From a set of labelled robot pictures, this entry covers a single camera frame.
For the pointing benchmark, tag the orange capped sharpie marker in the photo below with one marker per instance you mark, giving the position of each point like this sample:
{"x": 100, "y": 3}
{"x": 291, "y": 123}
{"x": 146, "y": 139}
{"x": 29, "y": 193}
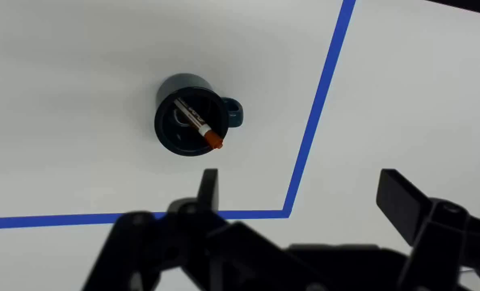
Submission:
{"x": 213, "y": 138}

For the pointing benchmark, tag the dark teal mug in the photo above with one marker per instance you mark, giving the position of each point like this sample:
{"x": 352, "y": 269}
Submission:
{"x": 167, "y": 91}

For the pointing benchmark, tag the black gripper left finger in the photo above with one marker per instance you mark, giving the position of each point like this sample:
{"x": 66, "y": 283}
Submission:
{"x": 159, "y": 243}

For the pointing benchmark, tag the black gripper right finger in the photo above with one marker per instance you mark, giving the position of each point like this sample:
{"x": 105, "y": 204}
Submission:
{"x": 443, "y": 243}

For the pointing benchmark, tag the blue tape line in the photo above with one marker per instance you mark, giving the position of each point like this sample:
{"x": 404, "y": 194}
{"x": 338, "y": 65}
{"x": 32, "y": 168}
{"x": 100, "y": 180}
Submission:
{"x": 309, "y": 134}

